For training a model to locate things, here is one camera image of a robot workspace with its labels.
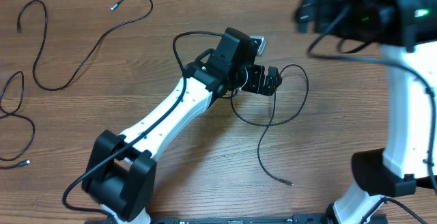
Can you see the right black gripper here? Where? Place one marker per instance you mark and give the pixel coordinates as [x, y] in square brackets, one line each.
[328, 7]

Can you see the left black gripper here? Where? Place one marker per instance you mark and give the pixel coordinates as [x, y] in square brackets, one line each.
[257, 85]

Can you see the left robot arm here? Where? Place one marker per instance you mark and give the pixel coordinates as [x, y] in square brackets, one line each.
[122, 168]

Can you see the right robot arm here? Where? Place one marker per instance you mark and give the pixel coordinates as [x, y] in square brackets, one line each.
[405, 31]

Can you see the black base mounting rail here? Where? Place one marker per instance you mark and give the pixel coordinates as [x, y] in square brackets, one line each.
[294, 219]

